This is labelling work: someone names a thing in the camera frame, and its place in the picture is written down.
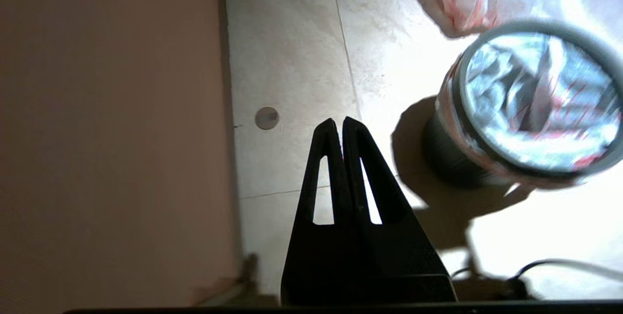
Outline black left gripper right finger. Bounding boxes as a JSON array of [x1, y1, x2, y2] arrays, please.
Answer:
[[342, 116, 457, 305]]

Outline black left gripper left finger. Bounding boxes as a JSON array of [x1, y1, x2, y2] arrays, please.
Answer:
[[281, 118, 363, 305]]

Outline black bin rim ring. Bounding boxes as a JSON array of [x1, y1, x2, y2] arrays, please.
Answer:
[[452, 19, 623, 178]]

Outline new white plastic bag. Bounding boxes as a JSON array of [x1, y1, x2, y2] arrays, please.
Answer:
[[436, 32, 623, 189]]

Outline round metal floor drain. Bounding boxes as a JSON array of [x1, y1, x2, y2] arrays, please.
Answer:
[[255, 107, 280, 130]]

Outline black left wrist camera cable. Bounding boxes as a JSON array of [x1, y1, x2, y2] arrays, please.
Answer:
[[450, 258, 623, 300]]

